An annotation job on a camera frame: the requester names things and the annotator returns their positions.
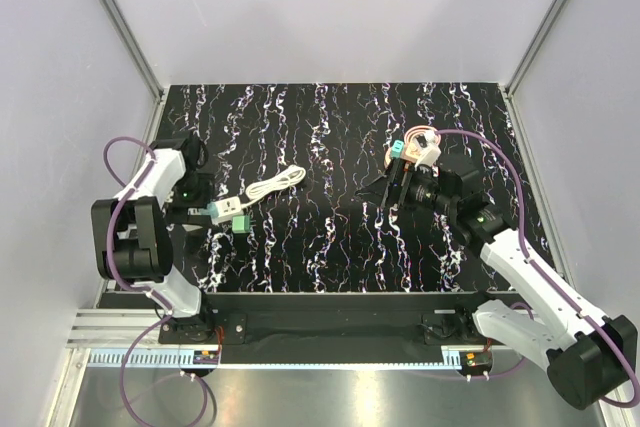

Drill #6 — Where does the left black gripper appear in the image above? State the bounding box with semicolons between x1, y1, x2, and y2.
165;171;216;228

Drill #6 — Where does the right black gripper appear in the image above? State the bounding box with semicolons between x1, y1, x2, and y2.
354;157;456;217

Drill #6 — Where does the green plug adapter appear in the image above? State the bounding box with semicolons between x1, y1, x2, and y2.
231;215;252;235

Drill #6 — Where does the teal USB charger plug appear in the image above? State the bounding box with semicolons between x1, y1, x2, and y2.
389;140;404;159

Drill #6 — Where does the teal charger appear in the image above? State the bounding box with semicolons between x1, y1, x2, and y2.
190;207;211;216

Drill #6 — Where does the pink cube adapter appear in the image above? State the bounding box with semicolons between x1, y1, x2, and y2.
403;142;422;162

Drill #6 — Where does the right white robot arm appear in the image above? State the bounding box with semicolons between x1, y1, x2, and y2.
357;155;638;410

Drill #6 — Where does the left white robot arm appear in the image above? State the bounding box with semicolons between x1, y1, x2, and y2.
91;133;216;343

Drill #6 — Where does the white power strip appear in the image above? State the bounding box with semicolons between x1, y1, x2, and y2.
207;196;243;225

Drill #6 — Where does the black marbled mat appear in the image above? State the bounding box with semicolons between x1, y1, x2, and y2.
157;82;551;293

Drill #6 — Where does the pink coiled cord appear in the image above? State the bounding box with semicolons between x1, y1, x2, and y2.
403;125;436;146

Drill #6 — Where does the white coiled cord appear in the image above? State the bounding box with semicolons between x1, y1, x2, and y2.
242;165;307;206

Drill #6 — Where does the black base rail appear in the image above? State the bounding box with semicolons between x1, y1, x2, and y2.
157;291;516;366

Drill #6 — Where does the white slotted cable duct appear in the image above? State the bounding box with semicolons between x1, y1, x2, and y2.
88;348;220;369

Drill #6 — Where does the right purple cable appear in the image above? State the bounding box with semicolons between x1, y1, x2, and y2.
434;129;639;407

